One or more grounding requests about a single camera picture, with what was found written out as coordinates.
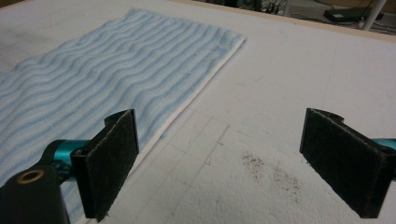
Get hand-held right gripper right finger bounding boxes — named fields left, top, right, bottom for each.
left=299, top=107, right=396, bottom=219

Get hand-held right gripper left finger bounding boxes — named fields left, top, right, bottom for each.
left=70, top=108, right=140, bottom=223

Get light blue striped towel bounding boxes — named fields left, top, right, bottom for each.
left=0, top=7, right=248, bottom=224

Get white foam mat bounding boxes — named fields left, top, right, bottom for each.
left=0, top=0, right=396, bottom=224

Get flat black device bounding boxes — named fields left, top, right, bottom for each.
left=323, top=7, right=375, bottom=23

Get white desk leg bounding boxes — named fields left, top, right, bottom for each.
left=361, top=0, right=389, bottom=31

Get loose black floor cables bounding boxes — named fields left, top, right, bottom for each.
left=260, top=0, right=289, bottom=15

